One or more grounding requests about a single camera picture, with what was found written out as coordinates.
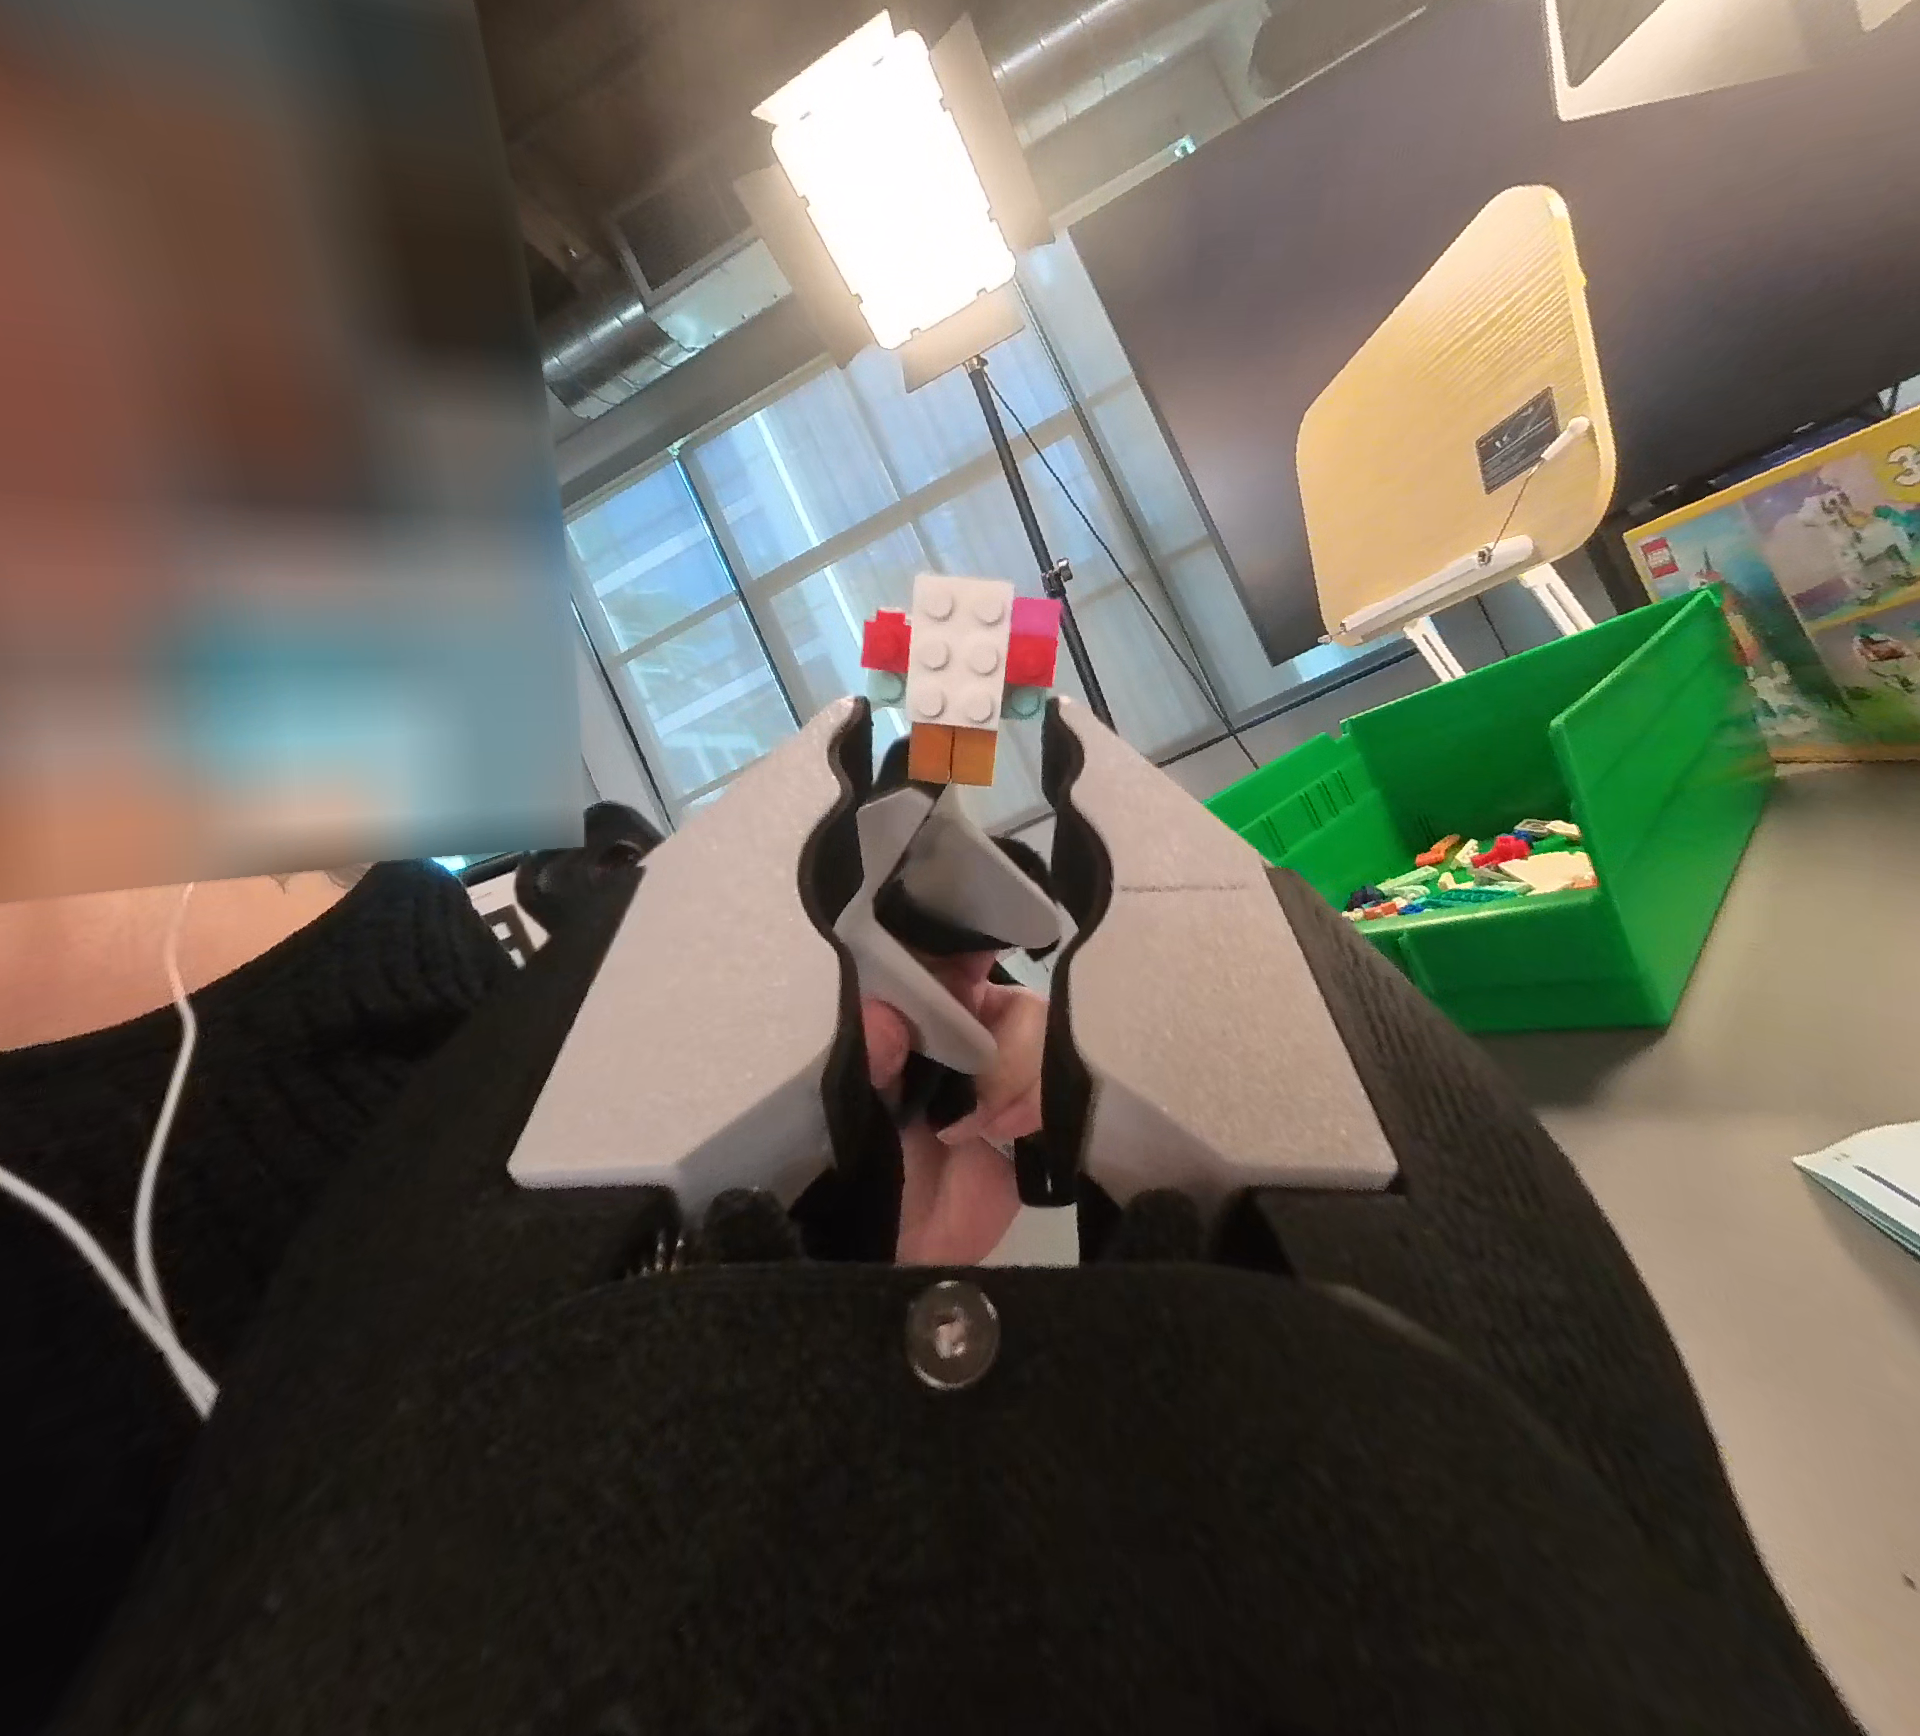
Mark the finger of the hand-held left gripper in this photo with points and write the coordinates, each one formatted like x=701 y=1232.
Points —
x=990 y=881
x=885 y=867

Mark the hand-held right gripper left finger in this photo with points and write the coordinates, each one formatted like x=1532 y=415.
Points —
x=691 y=1000

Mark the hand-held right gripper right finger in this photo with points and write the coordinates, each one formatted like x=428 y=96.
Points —
x=1230 y=1016

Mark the white and red lego model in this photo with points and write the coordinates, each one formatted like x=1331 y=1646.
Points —
x=961 y=657

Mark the pile of loose lego pieces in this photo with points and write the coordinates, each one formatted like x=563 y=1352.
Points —
x=1500 y=875

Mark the lego instruction booklet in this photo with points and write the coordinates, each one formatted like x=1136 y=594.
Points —
x=1874 y=1180

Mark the yellow lego set box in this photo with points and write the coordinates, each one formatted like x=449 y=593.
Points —
x=1830 y=597

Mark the person's left hand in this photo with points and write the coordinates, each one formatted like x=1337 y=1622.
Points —
x=961 y=1197

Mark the green plastic bin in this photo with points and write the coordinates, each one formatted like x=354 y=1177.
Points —
x=1530 y=970

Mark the person's torso in black sweater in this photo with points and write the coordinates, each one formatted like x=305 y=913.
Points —
x=301 y=1016

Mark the black light stand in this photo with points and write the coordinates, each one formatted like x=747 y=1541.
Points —
x=1057 y=574

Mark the wooden top table white legs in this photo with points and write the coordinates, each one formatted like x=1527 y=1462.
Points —
x=1440 y=416

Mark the studio light panel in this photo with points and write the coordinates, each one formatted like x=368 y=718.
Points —
x=901 y=190

